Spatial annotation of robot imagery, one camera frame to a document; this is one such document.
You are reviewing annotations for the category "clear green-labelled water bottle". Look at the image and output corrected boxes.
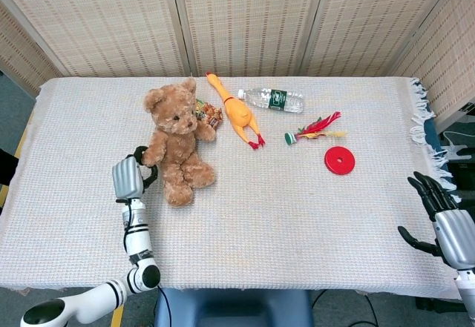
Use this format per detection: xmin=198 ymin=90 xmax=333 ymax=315
xmin=237 ymin=87 xmax=305 ymax=114

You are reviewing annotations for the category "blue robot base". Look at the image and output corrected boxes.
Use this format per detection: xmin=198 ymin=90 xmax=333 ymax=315
xmin=154 ymin=288 xmax=315 ymax=327

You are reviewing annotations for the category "red feather shuttlecock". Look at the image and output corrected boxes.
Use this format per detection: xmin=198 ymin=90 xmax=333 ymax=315
xmin=284 ymin=110 xmax=348 ymax=146

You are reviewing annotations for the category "blue table frame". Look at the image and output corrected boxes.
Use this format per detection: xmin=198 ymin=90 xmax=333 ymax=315
xmin=422 ymin=117 xmax=458 ymax=194

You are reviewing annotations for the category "black cable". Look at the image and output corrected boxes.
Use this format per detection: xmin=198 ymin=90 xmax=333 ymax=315
xmin=310 ymin=288 xmax=380 ymax=327
xmin=157 ymin=285 xmax=172 ymax=327

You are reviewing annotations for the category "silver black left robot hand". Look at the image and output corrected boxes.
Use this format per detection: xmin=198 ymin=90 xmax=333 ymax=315
xmin=111 ymin=145 xmax=160 ymax=200

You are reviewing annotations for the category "beige woven folding screen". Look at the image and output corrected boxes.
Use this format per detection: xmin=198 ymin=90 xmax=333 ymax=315
xmin=0 ymin=0 xmax=475 ymax=120

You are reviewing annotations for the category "brown plush teddy bear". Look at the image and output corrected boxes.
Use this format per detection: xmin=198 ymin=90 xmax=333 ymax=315
xmin=142 ymin=78 xmax=217 ymax=208

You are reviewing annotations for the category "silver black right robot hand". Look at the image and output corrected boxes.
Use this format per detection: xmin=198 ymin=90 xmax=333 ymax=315
xmin=397 ymin=171 xmax=475 ymax=271

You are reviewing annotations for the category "black white equipment stand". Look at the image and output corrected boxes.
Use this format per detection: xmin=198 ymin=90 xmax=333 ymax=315
xmin=436 ymin=101 xmax=475 ymax=165

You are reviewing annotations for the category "red plastic disc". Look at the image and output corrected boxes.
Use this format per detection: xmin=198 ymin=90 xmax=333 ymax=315
xmin=324 ymin=146 xmax=356 ymax=176

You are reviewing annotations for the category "white woven tablecloth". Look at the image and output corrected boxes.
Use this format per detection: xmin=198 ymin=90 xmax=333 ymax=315
xmin=0 ymin=76 xmax=463 ymax=302

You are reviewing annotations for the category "colourful snack bag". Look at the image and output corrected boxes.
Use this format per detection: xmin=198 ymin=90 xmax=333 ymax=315
xmin=193 ymin=99 xmax=223 ymax=132

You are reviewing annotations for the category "yellow rubber chicken toy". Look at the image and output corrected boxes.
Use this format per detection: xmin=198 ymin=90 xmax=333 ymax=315
xmin=206 ymin=72 xmax=266 ymax=151

